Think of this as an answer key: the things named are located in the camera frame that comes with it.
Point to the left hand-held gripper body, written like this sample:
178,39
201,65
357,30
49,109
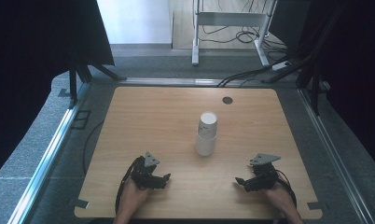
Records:
143,174

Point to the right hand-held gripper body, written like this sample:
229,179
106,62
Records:
265,174

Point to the white paper cup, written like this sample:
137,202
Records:
207,124
205,147

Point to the person's left hand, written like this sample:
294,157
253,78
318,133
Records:
132,196

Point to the person's right hand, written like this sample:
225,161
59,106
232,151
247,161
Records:
279,197

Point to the black table grommet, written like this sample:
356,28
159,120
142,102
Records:
227,100

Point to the black metal stand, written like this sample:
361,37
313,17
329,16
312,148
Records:
314,93

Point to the white power strip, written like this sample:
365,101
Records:
281,65

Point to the black stand legs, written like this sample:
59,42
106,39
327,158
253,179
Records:
73,87

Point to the black curtain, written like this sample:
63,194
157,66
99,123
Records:
356,62
20,62

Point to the aluminium floor rail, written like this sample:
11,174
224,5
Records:
52,140
170,81
331,149

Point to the white metal desk frame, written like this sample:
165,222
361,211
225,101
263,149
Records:
229,18

